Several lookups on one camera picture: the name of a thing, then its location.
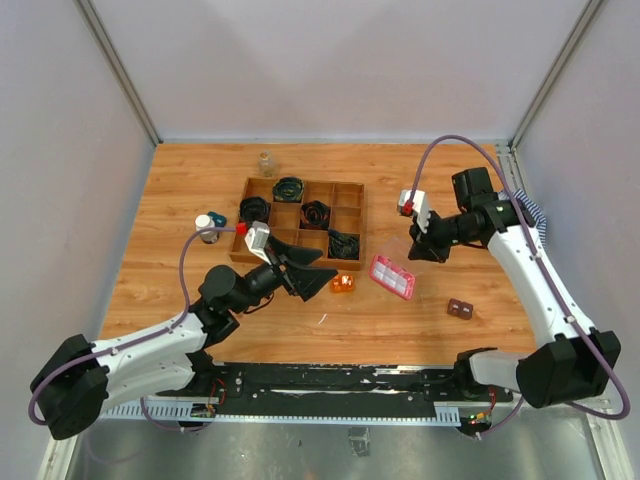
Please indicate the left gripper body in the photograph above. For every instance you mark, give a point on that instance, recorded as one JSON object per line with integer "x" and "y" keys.
{"x": 286, "y": 275}

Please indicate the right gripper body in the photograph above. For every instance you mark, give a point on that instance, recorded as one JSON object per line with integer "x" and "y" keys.
{"x": 442, "y": 232}

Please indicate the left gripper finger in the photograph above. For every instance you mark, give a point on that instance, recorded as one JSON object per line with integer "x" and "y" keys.
{"x": 298, "y": 254}
{"x": 310, "y": 280}

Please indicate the pink pill organizer box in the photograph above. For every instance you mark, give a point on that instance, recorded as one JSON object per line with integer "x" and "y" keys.
{"x": 392, "y": 269}

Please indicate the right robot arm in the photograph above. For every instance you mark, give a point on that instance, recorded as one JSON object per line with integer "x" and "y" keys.
{"x": 572, "y": 356}

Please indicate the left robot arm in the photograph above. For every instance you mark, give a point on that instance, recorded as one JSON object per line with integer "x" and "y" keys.
{"x": 82, "y": 379}

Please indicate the orange pill box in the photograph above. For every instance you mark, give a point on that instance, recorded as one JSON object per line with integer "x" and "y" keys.
{"x": 342, "y": 283}

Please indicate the wooden compartment tray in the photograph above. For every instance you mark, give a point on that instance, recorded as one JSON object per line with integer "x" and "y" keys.
{"x": 326, "y": 215}

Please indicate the brown pill box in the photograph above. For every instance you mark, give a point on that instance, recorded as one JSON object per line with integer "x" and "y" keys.
{"x": 459, "y": 309}

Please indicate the white cap pill bottle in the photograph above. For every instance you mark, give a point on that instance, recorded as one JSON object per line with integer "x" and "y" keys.
{"x": 204, "y": 225}

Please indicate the striped cloth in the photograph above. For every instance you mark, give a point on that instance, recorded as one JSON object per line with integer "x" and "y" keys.
{"x": 532, "y": 214}

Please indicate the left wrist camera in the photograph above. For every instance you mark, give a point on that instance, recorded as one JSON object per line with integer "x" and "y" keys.
{"x": 256, "y": 240}

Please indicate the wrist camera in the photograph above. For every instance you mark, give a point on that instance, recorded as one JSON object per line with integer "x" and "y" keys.
{"x": 256, "y": 240}
{"x": 415, "y": 205}

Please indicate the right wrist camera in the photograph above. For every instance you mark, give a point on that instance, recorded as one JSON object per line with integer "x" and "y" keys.
{"x": 415, "y": 205}

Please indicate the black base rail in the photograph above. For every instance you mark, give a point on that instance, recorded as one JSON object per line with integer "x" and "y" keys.
{"x": 331, "y": 394}

